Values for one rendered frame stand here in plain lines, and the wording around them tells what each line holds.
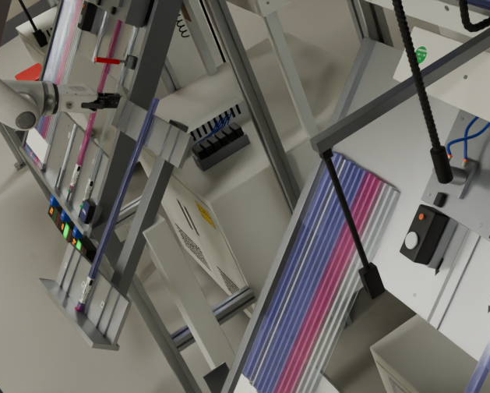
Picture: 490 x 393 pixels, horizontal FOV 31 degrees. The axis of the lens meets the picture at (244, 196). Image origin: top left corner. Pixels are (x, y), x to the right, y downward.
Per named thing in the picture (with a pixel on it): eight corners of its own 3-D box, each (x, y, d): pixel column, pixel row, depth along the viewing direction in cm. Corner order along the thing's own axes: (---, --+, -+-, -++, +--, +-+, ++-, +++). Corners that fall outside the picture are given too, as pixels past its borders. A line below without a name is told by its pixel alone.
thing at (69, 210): (108, 238, 227) (82, 235, 223) (40, 153, 281) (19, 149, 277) (110, 234, 227) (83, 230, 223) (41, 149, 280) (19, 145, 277)
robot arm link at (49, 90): (46, 86, 208) (58, 86, 210) (37, 76, 215) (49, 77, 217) (44, 121, 211) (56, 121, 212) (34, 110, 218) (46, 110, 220)
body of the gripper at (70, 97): (55, 89, 209) (101, 90, 214) (44, 78, 217) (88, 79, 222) (53, 119, 211) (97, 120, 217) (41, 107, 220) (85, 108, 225)
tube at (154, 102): (82, 311, 198) (78, 311, 198) (80, 309, 200) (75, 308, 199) (160, 99, 191) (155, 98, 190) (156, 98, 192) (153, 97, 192)
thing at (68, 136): (100, 232, 225) (89, 231, 224) (33, 148, 279) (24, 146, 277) (121, 163, 221) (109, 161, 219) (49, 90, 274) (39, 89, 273)
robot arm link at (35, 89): (47, 92, 207) (37, 75, 214) (-10, 90, 201) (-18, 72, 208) (42, 124, 212) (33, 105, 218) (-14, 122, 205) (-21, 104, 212)
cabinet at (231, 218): (282, 360, 268) (208, 203, 235) (189, 260, 325) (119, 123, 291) (448, 246, 282) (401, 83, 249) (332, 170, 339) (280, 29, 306)
